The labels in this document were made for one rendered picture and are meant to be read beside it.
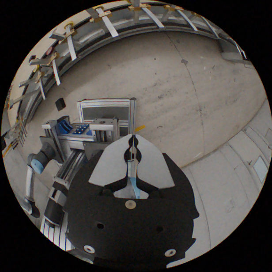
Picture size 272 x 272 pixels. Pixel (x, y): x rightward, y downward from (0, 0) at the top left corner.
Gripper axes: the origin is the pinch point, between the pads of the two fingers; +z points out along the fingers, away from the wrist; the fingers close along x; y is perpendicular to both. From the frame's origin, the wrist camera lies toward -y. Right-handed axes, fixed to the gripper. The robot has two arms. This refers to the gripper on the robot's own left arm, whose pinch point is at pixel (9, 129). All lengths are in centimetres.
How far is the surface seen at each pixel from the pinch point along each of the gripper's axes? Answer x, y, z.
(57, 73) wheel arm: 24, -23, 46
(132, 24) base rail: 76, -66, 62
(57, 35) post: 36, -49, 26
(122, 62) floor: 62, -41, 132
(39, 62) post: 13, -39, 30
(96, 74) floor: 23, -24, 132
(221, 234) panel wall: 234, 140, -76
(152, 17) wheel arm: 90, -55, 36
